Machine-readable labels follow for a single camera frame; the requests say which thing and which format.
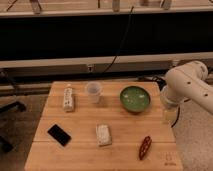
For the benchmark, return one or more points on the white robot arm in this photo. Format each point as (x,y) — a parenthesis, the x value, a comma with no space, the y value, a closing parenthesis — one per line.
(186,81)

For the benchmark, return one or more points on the white power strip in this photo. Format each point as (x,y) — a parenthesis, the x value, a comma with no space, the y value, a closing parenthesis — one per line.
(68,99)

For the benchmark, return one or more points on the dark red oblong object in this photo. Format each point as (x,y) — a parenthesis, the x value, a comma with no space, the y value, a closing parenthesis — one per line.
(146,143)

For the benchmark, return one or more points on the green bowl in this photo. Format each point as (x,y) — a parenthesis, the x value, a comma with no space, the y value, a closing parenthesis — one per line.
(135,99)

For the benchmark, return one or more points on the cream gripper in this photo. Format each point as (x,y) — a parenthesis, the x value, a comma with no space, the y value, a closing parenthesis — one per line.
(169,116)

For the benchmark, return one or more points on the clear plastic cup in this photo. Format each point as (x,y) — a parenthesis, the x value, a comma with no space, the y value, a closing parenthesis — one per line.
(93,90)

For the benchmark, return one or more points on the black smartphone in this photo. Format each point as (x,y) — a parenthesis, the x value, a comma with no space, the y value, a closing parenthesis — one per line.
(59,135)

